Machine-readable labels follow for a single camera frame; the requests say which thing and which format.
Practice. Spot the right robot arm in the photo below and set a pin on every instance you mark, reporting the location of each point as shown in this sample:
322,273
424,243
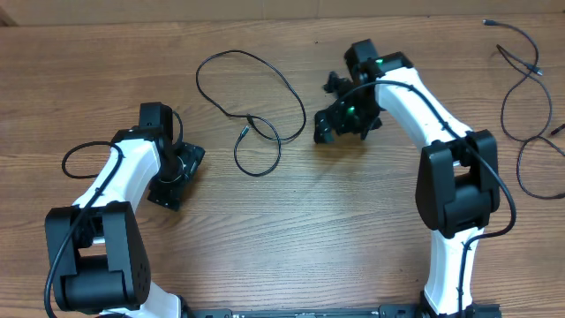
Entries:
456,189

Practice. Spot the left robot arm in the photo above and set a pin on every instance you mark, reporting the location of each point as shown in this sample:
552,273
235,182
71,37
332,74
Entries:
98,261

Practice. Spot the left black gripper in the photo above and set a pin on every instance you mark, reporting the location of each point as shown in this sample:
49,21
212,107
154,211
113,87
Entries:
169,193

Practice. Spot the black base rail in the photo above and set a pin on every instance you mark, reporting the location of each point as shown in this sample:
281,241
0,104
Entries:
383,311

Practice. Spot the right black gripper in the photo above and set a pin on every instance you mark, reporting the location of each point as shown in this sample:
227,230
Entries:
342,127

